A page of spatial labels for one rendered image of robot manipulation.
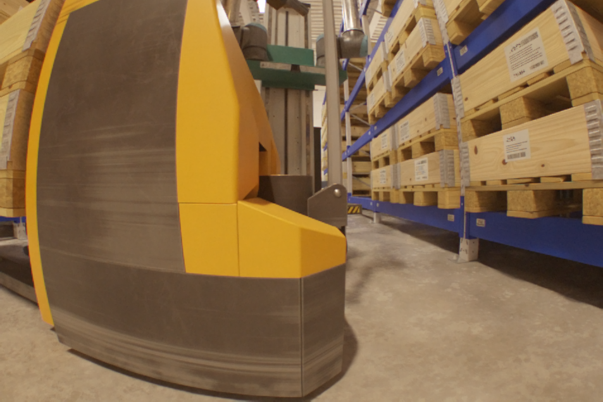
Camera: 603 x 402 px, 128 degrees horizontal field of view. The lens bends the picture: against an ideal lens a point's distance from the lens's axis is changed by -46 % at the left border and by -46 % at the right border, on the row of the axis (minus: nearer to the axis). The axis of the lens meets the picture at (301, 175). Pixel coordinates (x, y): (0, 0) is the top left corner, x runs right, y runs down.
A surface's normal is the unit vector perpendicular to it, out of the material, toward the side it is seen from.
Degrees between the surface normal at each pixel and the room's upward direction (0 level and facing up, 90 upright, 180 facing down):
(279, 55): 90
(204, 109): 90
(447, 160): 90
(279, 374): 90
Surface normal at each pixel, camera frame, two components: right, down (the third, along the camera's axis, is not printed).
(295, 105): 0.27, -0.06
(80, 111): 0.00, -0.06
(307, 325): 0.70, -0.04
